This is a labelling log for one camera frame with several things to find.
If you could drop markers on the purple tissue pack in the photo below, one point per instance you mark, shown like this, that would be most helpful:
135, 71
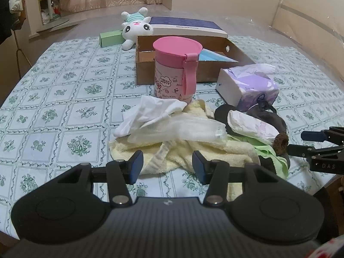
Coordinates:
252, 88

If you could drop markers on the light green cloth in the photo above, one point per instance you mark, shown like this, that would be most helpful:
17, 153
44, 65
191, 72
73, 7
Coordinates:
266, 151

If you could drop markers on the pink lidded cup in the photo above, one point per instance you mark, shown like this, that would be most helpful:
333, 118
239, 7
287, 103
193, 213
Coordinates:
172, 70

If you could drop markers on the clear plastic bag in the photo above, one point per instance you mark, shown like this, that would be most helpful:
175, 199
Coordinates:
185, 130

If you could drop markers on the blue face mask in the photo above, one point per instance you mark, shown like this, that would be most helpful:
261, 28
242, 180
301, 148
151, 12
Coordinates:
215, 56

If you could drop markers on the floral printed sheet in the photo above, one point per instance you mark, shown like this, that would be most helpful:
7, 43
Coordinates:
67, 94

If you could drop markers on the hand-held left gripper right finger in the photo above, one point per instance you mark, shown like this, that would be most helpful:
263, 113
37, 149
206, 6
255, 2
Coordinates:
199, 166

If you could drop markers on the pale yellow towel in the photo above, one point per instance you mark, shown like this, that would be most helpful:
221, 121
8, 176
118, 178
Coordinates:
174, 156

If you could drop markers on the green cardboard packet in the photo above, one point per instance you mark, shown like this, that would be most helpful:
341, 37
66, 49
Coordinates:
110, 37

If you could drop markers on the white pad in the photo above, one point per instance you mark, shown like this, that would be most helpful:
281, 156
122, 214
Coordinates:
250, 126

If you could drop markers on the red and white printed cloth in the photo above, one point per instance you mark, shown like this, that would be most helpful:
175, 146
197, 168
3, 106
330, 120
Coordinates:
332, 250

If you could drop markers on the white plush bunny toy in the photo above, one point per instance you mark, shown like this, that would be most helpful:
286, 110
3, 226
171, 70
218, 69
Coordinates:
135, 27

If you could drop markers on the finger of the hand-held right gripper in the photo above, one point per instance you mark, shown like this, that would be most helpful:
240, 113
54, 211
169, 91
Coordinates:
314, 136
322, 162

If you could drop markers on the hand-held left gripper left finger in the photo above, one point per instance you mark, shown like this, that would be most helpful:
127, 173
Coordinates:
136, 166

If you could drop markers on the plastic wrapped wooden headboard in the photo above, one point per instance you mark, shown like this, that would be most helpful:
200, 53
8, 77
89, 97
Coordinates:
309, 21

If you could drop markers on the brown cardboard box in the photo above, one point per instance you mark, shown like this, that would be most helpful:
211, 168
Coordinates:
212, 71

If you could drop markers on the dark grey face mask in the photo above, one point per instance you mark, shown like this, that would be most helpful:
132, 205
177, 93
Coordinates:
221, 114

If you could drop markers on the brown hair scrunchie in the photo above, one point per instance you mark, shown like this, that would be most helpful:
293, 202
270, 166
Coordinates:
280, 142

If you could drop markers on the blue and white flat box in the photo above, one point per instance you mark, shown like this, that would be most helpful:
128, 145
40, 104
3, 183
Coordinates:
188, 25

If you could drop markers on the dark hanging garment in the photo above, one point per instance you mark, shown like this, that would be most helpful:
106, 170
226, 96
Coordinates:
4, 8

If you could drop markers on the white fabric glove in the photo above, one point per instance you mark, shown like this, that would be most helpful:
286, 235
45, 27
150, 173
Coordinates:
150, 110

